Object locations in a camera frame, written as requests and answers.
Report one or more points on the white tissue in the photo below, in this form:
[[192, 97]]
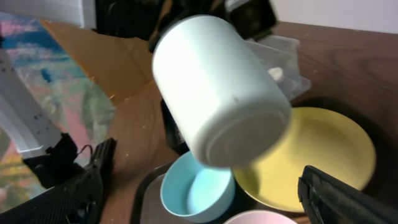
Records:
[[276, 73]]

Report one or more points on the dark brown serving tray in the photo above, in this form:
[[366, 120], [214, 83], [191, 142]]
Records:
[[148, 207]]

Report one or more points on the white cup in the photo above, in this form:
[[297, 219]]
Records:
[[227, 108]]

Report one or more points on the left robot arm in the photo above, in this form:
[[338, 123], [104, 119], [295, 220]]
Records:
[[22, 117]]

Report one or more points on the light blue bowl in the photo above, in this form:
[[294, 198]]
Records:
[[196, 192]]

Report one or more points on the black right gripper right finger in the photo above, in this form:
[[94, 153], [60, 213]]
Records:
[[326, 199]]

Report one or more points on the clear plastic waste bin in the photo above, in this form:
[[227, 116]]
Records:
[[279, 57]]

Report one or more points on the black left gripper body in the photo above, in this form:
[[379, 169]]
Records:
[[128, 19]]

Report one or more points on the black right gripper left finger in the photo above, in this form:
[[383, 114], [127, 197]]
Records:
[[78, 200]]

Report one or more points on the yellow round plate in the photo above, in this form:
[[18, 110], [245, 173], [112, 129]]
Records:
[[316, 137]]

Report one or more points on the pink white bowl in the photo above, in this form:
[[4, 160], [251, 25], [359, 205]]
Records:
[[259, 217]]

